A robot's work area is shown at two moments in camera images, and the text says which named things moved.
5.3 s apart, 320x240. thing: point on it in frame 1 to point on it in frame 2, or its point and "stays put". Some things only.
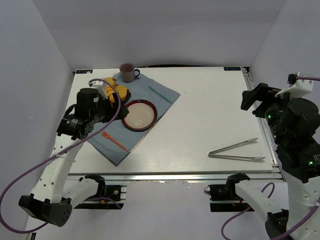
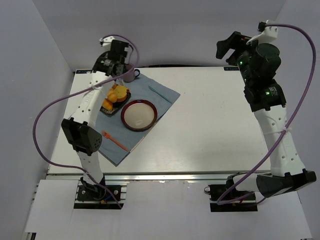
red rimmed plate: (142, 115) stays put
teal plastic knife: (159, 94) stays put
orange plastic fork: (105, 135) stays put
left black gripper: (120, 110) to (119, 69)
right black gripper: (256, 99) to (231, 46)
